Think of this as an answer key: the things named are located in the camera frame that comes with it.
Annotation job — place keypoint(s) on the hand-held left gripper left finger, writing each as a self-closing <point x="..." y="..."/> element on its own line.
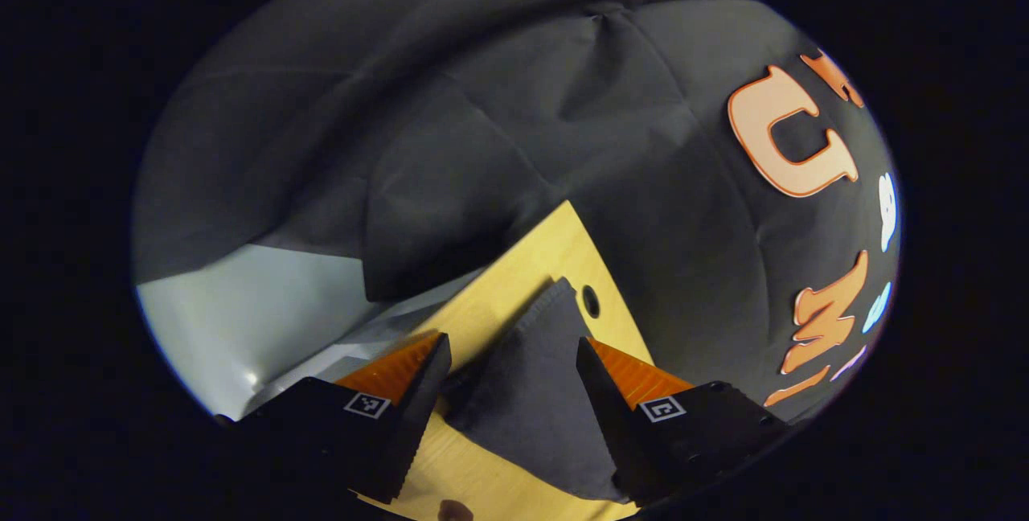
<point x="422" y="400"/>

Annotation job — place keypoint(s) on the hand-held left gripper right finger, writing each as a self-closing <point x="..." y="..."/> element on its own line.
<point x="607" y="408"/>

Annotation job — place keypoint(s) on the dark blue jeans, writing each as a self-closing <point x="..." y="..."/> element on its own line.
<point x="539" y="408"/>

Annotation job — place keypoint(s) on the black backdrop cloth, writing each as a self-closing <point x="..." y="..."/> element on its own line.
<point x="482" y="103"/>

